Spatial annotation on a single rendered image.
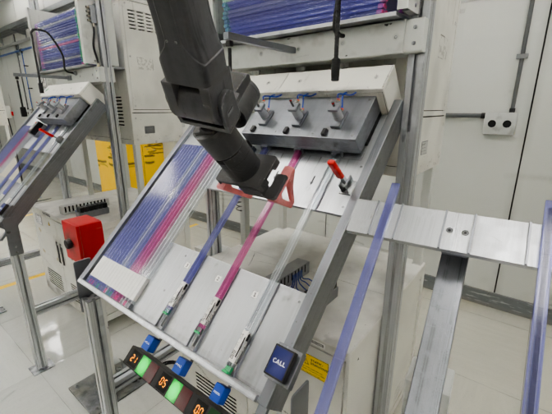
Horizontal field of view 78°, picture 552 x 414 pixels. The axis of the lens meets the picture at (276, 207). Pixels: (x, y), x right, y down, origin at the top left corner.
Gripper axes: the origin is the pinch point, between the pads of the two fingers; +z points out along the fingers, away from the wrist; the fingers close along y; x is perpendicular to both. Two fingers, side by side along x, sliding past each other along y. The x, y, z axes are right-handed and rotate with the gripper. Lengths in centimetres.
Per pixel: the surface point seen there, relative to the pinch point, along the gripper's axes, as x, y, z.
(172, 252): 14.6, 31.7, 13.9
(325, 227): -74, 91, 185
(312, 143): -22.0, 5.8, 10.8
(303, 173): -15.3, 6.6, 14.4
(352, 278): -9, 6, 67
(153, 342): 33.8, 19.8, 12.5
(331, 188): -12.5, -2.4, 14.3
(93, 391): 76, 96, 71
